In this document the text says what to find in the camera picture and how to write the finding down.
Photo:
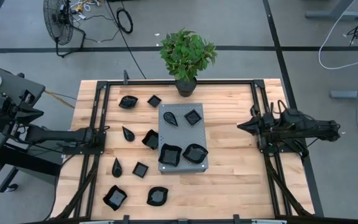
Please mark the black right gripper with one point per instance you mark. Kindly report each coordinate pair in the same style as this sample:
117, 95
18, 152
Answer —
278, 126

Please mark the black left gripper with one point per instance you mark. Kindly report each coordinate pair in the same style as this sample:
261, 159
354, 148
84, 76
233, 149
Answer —
3, 109

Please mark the small black square plate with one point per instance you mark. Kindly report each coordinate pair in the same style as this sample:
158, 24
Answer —
193, 117
140, 170
154, 101

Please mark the black leaf-shaped plate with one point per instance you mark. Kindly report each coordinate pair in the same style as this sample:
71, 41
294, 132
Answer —
157, 196
195, 153
128, 102

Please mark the black teardrop plate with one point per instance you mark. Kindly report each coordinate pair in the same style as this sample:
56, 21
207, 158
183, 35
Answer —
129, 135
170, 119
117, 170

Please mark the black wavy square plate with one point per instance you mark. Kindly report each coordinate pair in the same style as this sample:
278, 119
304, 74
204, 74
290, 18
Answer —
169, 155
151, 140
115, 198

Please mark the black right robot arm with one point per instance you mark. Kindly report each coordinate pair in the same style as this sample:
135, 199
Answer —
319, 129

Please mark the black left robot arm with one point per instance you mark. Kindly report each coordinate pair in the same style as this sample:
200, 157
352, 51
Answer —
57, 136

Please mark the black side table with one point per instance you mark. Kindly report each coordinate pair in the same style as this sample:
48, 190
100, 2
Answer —
14, 81

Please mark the grey perforated metal shelf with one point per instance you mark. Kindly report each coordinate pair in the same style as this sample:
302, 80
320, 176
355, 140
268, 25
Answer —
181, 133

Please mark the black floor fan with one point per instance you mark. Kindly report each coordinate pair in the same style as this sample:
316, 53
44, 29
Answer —
57, 21

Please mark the green potted plant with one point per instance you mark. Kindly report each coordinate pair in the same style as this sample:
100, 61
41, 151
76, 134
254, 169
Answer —
185, 56

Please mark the white light bar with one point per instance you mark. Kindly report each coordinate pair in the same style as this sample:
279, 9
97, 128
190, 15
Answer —
269, 222
96, 222

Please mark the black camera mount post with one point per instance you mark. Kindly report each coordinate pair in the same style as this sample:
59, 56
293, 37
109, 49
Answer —
125, 77

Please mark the black aluminium table frame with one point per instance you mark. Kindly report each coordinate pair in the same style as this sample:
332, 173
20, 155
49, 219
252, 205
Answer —
154, 82

